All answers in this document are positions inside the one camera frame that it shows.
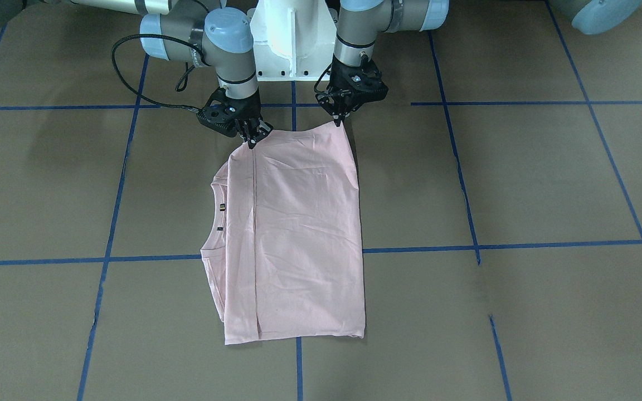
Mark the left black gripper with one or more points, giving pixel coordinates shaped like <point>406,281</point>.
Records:
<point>339,102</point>

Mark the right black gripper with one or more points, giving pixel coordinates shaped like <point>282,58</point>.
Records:
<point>250,112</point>

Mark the pink Snoopy t-shirt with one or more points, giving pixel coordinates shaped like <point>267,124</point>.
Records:
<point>284,256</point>

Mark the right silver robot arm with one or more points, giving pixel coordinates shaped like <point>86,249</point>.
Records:
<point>201,34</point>

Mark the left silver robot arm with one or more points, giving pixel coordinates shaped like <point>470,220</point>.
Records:
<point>359,23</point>

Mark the white metal mount base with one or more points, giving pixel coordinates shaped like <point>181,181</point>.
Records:
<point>292,40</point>

